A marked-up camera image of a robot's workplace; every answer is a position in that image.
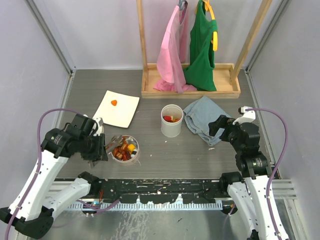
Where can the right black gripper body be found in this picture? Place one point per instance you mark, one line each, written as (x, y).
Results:
(230, 132)

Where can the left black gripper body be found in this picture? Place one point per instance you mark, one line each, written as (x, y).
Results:
(92, 147)

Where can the white lid with brown strap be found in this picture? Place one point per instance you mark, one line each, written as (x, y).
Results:
(100, 130)

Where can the metal tongs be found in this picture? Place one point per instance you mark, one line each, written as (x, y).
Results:
(114, 142)

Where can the pink metal bowl container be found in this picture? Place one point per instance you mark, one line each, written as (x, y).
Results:
(130, 139)

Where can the blue denim shorts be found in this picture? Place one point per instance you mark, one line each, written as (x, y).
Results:
(199, 114)

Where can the tall white cylinder container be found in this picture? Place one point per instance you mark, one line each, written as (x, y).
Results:
(171, 130)

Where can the orange food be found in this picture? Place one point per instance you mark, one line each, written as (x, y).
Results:
(170, 119)

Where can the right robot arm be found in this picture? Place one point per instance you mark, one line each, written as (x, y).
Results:
(250, 187)

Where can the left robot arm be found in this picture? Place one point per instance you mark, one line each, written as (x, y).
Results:
(32, 213)

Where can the white square plate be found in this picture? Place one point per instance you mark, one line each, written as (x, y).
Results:
(120, 115)

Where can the green hanging tank top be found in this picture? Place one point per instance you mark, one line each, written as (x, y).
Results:
(200, 72)

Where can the pink hanging shirt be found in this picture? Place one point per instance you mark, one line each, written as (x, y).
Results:
(173, 52)

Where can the grey clothes hanger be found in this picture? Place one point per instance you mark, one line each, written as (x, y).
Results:
(182, 4)

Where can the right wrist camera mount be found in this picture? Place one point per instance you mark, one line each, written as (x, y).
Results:
(247, 115)

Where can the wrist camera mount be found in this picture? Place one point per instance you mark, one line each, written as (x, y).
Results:
(91, 125)
(247, 115)

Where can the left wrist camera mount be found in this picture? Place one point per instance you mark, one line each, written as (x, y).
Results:
(91, 125)

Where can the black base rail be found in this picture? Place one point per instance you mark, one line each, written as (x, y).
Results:
(157, 191)

